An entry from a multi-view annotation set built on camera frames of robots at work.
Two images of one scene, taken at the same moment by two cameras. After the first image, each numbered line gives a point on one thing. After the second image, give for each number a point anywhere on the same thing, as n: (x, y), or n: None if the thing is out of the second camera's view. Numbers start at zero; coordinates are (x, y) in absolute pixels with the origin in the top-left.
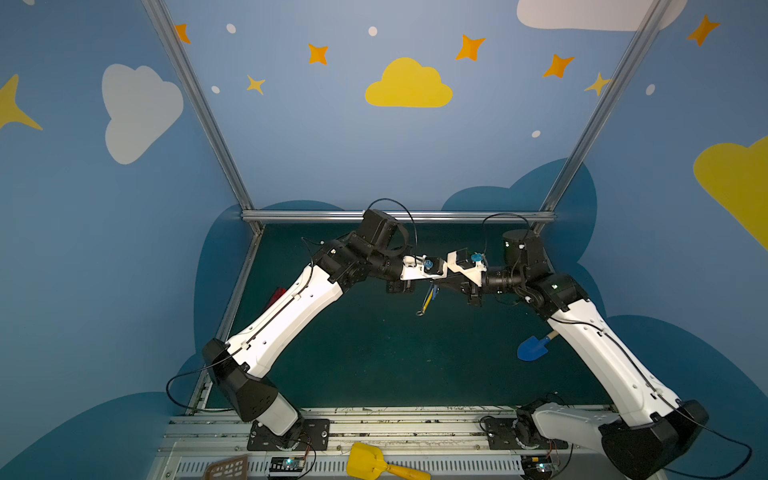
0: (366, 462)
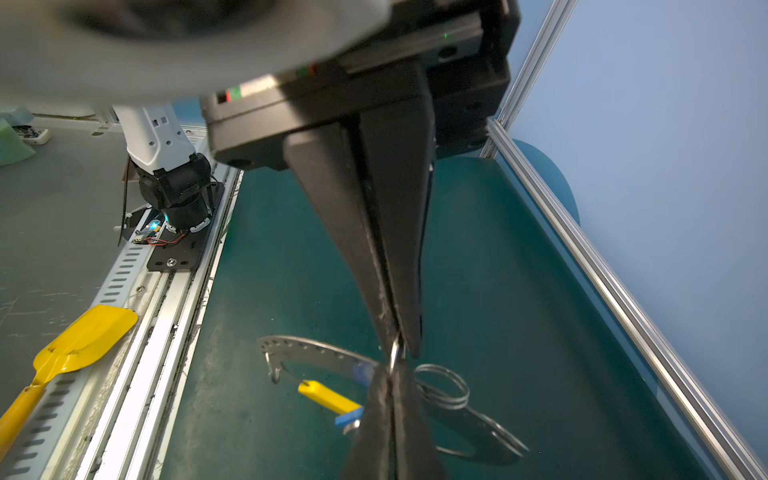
0: (96, 331)
